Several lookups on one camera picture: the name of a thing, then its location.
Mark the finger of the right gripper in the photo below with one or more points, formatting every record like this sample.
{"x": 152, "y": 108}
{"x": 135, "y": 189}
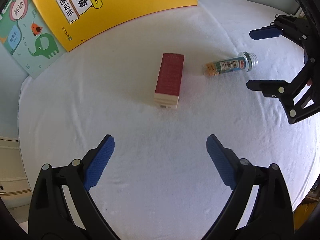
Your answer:
{"x": 265, "y": 32}
{"x": 270, "y": 88}

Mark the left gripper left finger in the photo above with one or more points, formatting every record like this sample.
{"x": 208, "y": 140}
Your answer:
{"x": 49, "y": 215}

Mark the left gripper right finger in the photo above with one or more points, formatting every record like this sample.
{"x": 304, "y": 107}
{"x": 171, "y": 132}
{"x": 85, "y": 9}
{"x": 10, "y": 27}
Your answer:
{"x": 259, "y": 206}

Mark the clear labelled plastic bottle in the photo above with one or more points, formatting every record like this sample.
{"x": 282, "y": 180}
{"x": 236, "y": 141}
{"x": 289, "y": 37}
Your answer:
{"x": 244, "y": 62}

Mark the red and cream box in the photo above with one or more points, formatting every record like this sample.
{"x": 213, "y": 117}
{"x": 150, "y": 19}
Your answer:
{"x": 167, "y": 91}

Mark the green elephant children's book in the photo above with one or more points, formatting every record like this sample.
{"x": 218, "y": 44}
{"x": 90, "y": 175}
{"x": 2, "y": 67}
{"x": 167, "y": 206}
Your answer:
{"x": 27, "y": 38}

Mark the yellow children's book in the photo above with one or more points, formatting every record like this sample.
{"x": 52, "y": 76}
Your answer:
{"x": 75, "y": 21}

